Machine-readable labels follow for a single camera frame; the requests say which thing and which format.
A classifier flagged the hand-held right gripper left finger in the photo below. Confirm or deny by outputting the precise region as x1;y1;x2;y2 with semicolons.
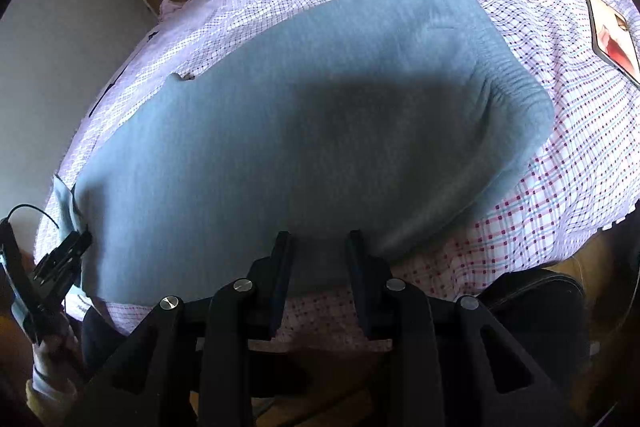
65;231;294;427

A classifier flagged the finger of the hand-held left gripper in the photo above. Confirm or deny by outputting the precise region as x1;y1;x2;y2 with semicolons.
47;230;94;267
30;257;83;297

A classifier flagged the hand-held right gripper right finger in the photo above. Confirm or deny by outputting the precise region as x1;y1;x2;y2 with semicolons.
346;229;581;427

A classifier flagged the light blue sweater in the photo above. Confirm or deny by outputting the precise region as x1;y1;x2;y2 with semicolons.
51;0;557;304

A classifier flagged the person's left hand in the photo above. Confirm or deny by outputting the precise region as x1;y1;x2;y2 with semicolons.
31;324;80;389

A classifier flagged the person's dark trouser leg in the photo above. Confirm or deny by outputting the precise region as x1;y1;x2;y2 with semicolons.
80;304;133;373

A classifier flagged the checkered pink bed sheet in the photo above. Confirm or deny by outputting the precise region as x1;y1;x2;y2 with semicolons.
32;0;640;353

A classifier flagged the tablet with lit screen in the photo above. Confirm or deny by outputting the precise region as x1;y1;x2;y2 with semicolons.
583;0;640;88

